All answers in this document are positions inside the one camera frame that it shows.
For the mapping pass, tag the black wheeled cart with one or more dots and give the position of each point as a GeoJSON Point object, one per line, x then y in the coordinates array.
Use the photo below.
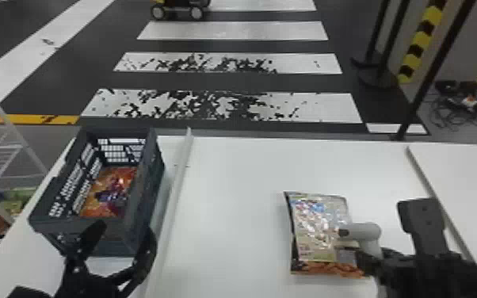
{"type": "Point", "coordinates": [177, 8]}

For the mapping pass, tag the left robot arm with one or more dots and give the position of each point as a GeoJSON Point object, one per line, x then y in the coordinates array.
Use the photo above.
{"type": "Point", "coordinates": [22, 293]}

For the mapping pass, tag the yellow snack packet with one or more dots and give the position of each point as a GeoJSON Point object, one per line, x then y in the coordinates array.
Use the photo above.
{"type": "Point", "coordinates": [320, 233]}

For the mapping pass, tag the yellow black striped post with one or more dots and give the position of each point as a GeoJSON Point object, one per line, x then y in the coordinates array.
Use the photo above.
{"type": "Point", "coordinates": [420, 40]}

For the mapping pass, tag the orange snack packet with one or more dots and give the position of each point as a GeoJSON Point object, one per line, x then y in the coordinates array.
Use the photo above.
{"type": "Point", "coordinates": [108, 192]}

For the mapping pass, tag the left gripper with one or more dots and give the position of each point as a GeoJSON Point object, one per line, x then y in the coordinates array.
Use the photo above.
{"type": "Point", "coordinates": [81, 279]}

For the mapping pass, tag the hand scanner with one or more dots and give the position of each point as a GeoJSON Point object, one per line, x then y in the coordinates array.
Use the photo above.
{"type": "Point", "coordinates": [363, 234]}

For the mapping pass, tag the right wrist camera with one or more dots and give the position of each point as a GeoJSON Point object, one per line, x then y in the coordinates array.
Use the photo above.
{"type": "Point", "coordinates": [423, 224]}

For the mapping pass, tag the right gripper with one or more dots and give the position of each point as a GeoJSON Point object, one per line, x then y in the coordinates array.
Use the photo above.
{"type": "Point", "coordinates": [396, 270]}

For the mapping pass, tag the black crate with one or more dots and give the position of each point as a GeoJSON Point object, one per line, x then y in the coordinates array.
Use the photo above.
{"type": "Point", "coordinates": [138, 195]}

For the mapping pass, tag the green snack packet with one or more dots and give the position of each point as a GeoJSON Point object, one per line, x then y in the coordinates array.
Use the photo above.
{"type": "Point", "coordinates": [19, 199]}

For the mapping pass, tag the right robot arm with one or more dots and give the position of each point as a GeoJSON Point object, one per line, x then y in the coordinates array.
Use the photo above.
{"type": "Point", "coordinates": [455, 278]}

